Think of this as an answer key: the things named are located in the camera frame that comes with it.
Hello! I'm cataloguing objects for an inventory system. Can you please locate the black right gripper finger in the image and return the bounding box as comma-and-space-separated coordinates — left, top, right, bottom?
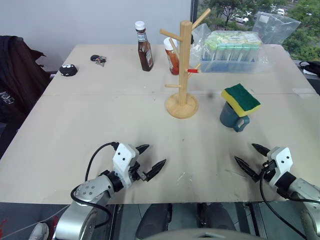
234, 156, 262, 183
251, 143, 271, 158

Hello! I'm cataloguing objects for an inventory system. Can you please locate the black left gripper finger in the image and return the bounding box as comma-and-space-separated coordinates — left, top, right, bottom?
135, 144, 151, 157
145, 158, 167, 182

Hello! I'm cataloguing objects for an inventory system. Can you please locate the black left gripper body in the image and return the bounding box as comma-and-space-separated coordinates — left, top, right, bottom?
128, 147, 150, 183

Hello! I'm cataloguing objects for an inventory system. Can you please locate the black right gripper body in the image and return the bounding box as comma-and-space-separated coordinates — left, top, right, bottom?
258, 159, 277, 184

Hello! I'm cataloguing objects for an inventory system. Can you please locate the teal blue mug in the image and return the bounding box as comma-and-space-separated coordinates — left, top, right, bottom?
219, 101, 251, 133

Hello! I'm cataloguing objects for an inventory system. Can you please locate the wooden mug tree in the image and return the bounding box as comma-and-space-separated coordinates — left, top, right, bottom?
159, 7, 212, 120

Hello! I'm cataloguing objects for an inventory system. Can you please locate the dark rounded shape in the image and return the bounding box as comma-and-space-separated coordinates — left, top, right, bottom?
135, 203, 174, 240

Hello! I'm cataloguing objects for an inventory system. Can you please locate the yellow green sponge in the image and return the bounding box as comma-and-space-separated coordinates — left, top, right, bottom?
220, 83, 263, 118

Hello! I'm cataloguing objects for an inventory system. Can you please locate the silver robot body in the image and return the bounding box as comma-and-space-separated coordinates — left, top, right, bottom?
140, 227, 256, 240

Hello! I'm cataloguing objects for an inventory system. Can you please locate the red sauce bottle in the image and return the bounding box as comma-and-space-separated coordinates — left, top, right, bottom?
163, 37, 181, 76

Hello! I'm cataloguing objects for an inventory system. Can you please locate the brown sauce bottle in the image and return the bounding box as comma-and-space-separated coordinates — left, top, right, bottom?
134, 20, 155, 73

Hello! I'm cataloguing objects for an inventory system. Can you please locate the clear box of tubes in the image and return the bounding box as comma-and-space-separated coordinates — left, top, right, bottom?
199, 30, 264, 74

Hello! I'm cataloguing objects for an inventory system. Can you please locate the black round toy with eyes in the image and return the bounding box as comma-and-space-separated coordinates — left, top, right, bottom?
59, 64, 78, 77

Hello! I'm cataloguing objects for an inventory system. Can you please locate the white shoe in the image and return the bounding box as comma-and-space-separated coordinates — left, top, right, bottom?
28, 222, 50, 240

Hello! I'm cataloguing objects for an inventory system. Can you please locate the plastic bag of tubes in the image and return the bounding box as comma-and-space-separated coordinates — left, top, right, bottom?
190, 23, 270, 75

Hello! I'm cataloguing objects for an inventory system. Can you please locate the empty clear plastic bag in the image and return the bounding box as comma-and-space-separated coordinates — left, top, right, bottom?
252, 11, 302, 46

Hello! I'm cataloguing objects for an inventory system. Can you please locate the black jacket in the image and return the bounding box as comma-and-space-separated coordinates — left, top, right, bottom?
0, 35, 55, 124

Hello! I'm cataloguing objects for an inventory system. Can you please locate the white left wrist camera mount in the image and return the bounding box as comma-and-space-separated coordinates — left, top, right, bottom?
112, 143, 140, 189

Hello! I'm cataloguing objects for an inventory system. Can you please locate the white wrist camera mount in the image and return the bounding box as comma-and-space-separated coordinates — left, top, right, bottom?
112, 143, 140, 189
266, 146, 293, 189

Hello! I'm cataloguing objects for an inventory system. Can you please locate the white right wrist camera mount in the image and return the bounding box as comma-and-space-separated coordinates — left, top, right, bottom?
266, 146, 293, 189

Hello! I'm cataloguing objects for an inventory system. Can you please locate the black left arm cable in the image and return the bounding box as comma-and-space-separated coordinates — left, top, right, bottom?
70, 141, 119, 228

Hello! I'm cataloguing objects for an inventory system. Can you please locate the black bag with strap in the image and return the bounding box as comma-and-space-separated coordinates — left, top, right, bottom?
298, 60, 320, 76

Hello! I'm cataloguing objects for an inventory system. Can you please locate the small black keychain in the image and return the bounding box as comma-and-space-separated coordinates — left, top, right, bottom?
90, 54, 108, 68

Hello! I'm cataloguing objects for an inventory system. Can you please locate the thin white cord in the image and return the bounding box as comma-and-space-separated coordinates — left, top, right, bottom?
0, 204, 70, 239

